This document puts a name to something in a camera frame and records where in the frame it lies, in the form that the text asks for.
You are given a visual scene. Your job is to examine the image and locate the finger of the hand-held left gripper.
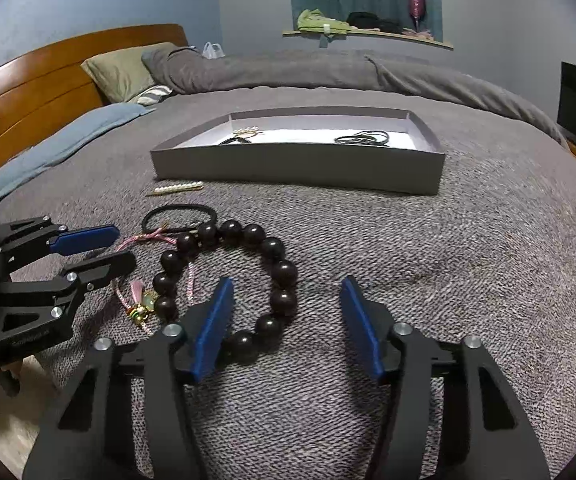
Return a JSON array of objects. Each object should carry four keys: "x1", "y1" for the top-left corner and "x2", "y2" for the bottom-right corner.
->
[
  {"x1": 0, "y1": 250, "x2": 136, "y2": 321},
  {"x1": 0, "y1": 216, "x2": 120, "y2": 281}
]

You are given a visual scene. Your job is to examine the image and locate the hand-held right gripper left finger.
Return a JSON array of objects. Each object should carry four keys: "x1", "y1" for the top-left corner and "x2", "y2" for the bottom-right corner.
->
[{"x1": 20, "y1": 276, "x2": 236, "y2": 480}]

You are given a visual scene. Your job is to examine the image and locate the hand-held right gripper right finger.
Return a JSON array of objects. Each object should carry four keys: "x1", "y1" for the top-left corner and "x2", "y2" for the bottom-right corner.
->
[{"x1": 340, "y1": 275, "x2": 551, "y2": 480}]

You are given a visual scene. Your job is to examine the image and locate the pink cord bracelet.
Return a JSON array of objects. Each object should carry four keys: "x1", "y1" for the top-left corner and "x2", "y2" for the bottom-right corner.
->
[{"x1": 113, "y1": 222, "x2": 209, "y2": 333}]

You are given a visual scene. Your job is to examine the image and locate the dark wooden bead bracelet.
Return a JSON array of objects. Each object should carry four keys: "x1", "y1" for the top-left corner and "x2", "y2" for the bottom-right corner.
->
[{"x1": 152, "y1": 219, "x2": 300, "y2": 366}]

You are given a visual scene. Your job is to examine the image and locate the grey cardboard box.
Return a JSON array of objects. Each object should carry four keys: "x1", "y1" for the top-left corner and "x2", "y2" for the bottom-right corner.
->
[{"x1": 149, "y1": 106, "x2": 446, "y2": 196}]

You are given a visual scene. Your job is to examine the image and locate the blue bead bracelet set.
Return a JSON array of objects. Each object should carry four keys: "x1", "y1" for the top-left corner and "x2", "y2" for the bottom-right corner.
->
[{"x1": 334, "y1": 130, "x2": 393, "y2": 148}]

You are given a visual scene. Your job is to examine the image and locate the light blue blanket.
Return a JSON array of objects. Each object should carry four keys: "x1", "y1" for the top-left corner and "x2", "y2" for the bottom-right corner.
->
[{"x1": 0, "y1": 104, "x2": 156, "y2": 213}]

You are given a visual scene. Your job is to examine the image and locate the straight pearl hair clip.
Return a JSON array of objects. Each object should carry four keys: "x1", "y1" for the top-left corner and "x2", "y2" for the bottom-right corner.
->
[{"x1": 145, "y1": 181, "x2": 204, "y2": 197}]

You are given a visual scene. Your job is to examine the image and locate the grey knitted bedspread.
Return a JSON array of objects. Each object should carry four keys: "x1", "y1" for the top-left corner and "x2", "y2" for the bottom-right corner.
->
[{"x1": 0, "y1": 85, "x2": 576, "y2": 480}]

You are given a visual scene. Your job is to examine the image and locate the striped pillow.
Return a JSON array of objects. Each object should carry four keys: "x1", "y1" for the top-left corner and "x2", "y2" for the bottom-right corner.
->
[{"x1": 128, "y1": 85, "x2": 174, "y2": 107}]

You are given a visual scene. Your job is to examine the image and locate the wooden headboard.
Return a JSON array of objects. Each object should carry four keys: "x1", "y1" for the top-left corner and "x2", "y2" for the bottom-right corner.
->
[{"x1": 0, "y1": 23, "x2": 189, "y2": 161}]

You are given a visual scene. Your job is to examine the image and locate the green pillow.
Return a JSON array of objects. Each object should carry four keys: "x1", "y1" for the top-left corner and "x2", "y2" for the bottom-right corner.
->
[{"x1": 80, "y1": 42, "x2": 179, "y2": 105}]

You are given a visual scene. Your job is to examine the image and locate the grey duvet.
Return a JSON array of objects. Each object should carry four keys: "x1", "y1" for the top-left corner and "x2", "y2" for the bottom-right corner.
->
[{"x1": 140, "y1": 47, "x2": 569, "y2": 148}]

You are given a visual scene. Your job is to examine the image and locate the window sill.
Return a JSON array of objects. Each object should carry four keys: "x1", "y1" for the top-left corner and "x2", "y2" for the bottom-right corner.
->
[{"x1": 282, "y1": 27, "x2": 455, "y2": 51}]

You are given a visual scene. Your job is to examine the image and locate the green cloth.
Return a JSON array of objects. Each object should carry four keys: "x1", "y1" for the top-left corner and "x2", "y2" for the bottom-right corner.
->
[{"x1": 296, "y1": 8, "x2": 351, "y2": 36}]

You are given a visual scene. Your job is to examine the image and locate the black bag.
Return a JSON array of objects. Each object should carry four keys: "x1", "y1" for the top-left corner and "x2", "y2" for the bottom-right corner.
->
[{"x1": 346, "y1": 11, "x2": 384, "y2": 28}]

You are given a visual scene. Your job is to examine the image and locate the plain black hair tie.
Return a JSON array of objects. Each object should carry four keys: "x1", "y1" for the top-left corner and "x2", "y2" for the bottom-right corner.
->
[{"x1": 141, "y1": 203, "x2": 218, "y2": 235}]

